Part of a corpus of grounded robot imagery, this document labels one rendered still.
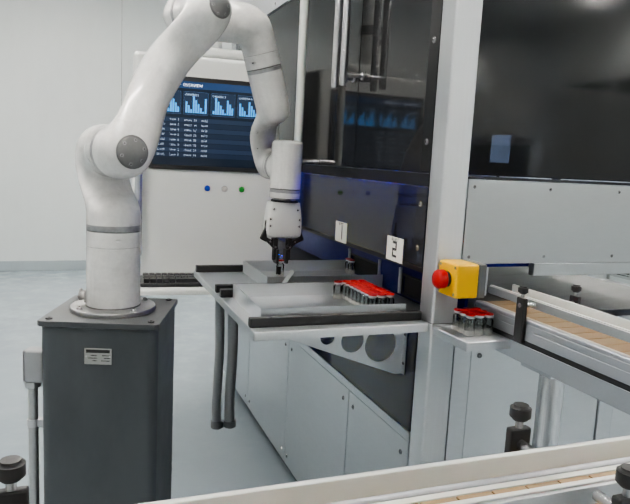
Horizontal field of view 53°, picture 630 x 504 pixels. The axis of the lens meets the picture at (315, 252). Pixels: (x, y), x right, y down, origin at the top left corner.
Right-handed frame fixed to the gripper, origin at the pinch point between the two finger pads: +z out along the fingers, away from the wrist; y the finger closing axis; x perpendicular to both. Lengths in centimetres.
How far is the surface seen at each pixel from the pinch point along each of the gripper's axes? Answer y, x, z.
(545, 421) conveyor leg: -36, 69, 22
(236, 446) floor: -12, -83, 96
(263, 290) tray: 9.2, 16.2, 6.3
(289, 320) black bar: 11.4, 43.9, 6.7
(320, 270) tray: -19.2, -17.7, 7.4
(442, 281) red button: -17, 56, -4
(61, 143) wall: 66, -508, -27
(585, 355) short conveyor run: -31, 82, 4
